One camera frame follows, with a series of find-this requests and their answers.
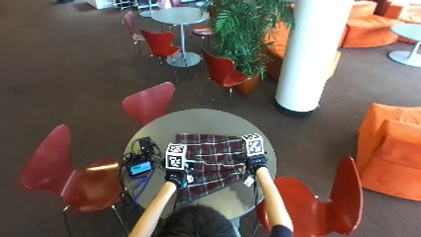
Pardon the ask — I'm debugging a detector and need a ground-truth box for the person's right hand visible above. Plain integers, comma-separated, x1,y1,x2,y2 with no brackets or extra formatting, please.
242,153,269,176

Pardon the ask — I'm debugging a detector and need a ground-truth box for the person's left hand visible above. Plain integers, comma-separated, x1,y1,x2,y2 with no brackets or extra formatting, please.
162,159,198,190

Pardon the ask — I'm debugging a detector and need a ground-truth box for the white marker cube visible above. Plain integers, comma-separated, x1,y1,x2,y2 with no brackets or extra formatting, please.
239,132,266,158
163,142,189,172

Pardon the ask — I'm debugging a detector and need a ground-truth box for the dark red plaid cloth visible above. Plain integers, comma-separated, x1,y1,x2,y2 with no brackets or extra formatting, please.
173,132,254,202

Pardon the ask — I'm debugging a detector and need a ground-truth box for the black device with blue screen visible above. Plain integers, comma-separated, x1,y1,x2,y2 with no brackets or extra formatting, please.
126,160,155,178

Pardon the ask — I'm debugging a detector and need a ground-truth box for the red wooden chair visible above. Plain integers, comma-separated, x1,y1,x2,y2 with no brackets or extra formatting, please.
190,25,217,45
20,123,129,233
121,10,147,55
255,155,365,237
121,81,175,127
199,47,251,102
139,29,182,67

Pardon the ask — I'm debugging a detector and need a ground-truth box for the dark blue shirt sleeve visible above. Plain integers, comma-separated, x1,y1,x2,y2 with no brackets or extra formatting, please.
267,224,294,237

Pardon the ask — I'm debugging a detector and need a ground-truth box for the orange plant pot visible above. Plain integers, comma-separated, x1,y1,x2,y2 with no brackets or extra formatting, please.
231,73,263,97

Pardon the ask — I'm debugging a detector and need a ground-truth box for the orange armchair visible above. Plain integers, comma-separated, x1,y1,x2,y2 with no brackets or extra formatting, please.
355,102,421,202

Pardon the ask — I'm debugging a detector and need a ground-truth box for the orange bench seat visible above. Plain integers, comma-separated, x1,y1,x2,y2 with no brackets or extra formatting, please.
262,22,342,83

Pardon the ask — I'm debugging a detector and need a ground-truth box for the white round pillar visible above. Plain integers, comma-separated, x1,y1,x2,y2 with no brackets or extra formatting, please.
273,0,355,119

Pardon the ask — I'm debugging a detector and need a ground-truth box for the green potted plant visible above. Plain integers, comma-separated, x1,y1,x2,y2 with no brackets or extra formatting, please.
203,0,295,79

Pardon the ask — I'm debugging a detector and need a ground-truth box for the orange round sofa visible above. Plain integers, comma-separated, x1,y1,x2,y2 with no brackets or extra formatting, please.
338,1,403,49

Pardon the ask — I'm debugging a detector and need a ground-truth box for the white round side table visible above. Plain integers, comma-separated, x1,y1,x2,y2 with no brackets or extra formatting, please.
386,23,421,69

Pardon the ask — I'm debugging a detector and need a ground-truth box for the black box with cables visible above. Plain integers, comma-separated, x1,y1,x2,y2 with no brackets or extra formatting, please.
123,135,161,163

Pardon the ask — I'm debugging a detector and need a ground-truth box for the blue lanyard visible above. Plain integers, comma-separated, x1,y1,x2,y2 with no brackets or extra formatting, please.
130,172,155,204

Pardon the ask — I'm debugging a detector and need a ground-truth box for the black glove cable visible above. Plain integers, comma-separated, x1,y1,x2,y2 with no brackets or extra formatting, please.
251,184,261,231

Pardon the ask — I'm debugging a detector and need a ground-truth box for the grey round pedestal table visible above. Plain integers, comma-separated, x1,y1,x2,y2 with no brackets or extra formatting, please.
150,6,210,69

